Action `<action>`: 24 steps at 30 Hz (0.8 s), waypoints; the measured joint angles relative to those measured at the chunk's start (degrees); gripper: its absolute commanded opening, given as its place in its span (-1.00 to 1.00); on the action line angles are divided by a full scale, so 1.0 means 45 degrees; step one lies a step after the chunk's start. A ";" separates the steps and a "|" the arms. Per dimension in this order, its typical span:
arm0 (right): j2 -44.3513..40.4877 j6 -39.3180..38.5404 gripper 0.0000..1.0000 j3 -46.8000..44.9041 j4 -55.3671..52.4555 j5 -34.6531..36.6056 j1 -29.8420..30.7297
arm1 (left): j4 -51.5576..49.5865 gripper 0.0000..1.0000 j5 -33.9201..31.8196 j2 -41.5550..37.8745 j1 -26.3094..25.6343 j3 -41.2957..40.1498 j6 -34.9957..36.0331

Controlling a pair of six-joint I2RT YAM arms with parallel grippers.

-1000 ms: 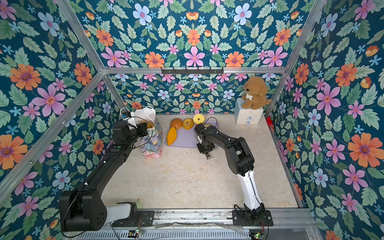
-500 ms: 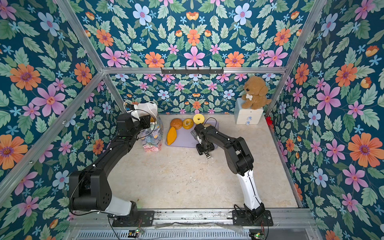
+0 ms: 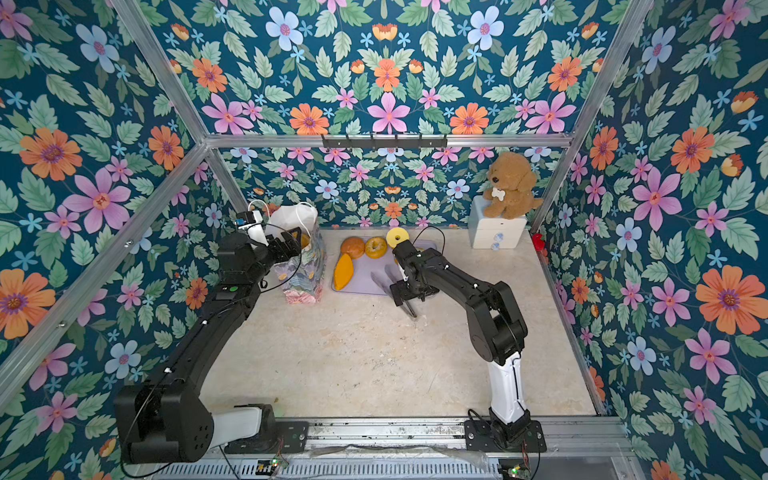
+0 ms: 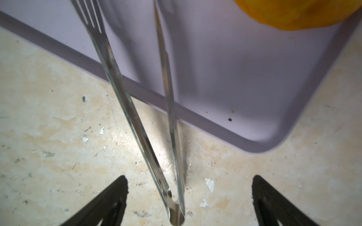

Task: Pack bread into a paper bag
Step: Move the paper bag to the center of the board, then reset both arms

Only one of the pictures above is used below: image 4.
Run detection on split crusty bread roll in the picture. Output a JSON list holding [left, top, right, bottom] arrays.
[[235, 0, 362, 31]]

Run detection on metal slotted tongs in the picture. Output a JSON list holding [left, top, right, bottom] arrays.
[[71, 1, 186, 226]]

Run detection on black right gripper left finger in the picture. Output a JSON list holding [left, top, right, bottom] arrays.
[[62, 175, 128, 226]]

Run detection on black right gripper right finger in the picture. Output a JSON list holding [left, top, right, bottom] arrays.
[[252, 175, 318, 226]]

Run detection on purple tray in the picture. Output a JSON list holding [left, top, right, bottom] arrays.
[[0, 0, 362, 153]]

